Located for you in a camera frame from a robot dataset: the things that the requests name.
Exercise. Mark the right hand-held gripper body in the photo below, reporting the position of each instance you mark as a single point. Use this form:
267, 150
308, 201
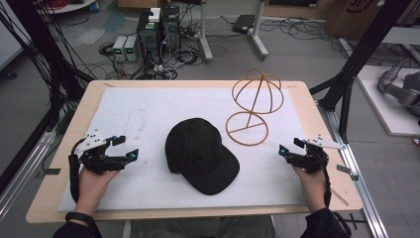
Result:
312, 160

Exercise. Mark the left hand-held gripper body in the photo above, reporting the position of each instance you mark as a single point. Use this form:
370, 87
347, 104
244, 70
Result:
95, 158

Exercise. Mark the wooden hoop hat stand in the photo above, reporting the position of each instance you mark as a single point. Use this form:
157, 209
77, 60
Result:
247, 142

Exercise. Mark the black baseball cap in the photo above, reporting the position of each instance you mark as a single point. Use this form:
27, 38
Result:
198, 152

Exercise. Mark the person's right hand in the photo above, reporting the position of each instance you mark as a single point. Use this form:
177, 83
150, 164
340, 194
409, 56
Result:
313, 190

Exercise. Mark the person's left hand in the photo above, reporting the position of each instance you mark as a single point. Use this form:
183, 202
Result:
90, 188

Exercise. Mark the black tape piece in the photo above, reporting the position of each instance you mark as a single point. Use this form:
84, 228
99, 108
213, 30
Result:
52, 171
345, 170

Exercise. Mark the white foam mat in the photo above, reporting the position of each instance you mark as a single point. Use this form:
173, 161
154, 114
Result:
148, 109

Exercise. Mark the thin wooden strip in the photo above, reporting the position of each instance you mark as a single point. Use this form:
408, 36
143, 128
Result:
340, 197

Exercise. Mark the black wristband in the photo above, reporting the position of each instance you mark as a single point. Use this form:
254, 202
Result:
79, 217

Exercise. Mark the white floor board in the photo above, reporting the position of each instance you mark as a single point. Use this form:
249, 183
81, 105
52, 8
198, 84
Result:
383, 109

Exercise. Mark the grey power supply unit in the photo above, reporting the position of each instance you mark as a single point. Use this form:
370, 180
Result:
131, 49
119, 49

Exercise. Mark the black computer tower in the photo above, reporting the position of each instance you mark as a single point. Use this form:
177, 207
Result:
149, 39
171, 28

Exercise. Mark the grey metal stand leg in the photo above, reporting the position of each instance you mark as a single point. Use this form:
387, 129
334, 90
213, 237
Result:
259, 36
204, 39

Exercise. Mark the small white box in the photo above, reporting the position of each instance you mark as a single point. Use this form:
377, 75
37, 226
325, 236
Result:
154, 15

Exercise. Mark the flat black box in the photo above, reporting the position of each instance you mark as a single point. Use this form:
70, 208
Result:
243, 23

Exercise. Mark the blue tape roll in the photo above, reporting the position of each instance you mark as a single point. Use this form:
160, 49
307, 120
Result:
94, 6

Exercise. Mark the cardboard box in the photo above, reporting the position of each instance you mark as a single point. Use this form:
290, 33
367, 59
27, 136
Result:
360, 16

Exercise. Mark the white round table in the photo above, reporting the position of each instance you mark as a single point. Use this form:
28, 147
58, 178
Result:
66, 7

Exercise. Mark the aluminium rail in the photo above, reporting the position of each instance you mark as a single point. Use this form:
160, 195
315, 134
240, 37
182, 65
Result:
23, 178
360, 185

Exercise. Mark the black metal frame post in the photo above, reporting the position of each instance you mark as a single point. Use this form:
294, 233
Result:
39, 49
360, 56

